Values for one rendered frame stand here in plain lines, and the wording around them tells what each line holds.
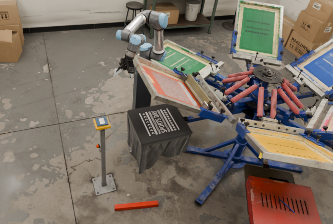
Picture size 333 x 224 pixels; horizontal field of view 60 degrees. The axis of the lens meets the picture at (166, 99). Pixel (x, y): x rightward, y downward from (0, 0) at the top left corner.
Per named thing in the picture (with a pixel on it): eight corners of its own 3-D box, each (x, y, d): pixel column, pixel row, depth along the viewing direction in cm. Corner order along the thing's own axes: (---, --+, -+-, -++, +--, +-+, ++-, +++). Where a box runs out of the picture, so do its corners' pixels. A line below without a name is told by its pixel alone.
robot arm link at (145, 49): (141, 52, 291) (142, 40, 283) (154, 56, 289) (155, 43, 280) (137, 57, 282) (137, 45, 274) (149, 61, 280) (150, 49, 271)
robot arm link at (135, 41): (143, 37, 208) (139, 40, 201) (138, 50, 214) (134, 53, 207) (134, 32, 209) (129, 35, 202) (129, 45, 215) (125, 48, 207)
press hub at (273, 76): (228, 175, 347) (265, 85, 262) (212, 150, 374) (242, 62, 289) (254, 167, 361) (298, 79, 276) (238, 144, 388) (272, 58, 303)
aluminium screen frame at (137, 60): (153, 99, 206) (156, 95, 204) (129, 56, 246) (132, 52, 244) (221, 121, 255) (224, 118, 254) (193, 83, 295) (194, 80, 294)
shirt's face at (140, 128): (141, 144, 245) (142, 143, 244) (127, 110, 275) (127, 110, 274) (192, 133, 262) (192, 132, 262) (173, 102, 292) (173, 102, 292)
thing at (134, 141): (138, 175, 271) (141, 144, 244) (125, 140, 302) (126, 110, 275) (141, 174, 272) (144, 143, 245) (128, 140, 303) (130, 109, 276)
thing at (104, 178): (96, 196, 306) (91, 133, 246) (91, 179, 322) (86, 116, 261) (116, 190, 314) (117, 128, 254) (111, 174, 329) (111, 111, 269)
